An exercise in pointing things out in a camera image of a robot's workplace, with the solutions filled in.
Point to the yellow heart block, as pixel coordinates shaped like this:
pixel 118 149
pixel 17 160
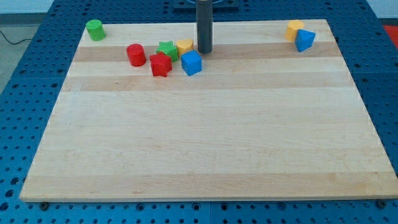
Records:
pixel 184 46

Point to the yellow hexagon block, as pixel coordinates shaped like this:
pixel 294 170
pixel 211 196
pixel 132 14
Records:
pixel 292 28

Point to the blue cube block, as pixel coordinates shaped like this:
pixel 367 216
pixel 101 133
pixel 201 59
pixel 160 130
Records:
pixel 191 62

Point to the red star block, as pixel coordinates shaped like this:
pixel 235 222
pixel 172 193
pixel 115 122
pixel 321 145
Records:
pixel 161 64

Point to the wooden board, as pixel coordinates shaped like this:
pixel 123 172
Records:
pixel 261 121

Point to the green star block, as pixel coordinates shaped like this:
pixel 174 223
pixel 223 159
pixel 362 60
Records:
pixel 168 49

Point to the red cylinder block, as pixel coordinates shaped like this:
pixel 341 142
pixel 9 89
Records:
pixel 136 55

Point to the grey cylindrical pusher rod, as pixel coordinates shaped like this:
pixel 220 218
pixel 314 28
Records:
pixel 204 20

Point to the blue triangle block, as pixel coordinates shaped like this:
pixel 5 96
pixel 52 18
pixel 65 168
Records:
pixel 304 40

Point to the green cylinder block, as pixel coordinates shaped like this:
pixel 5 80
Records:
pixel 95 30

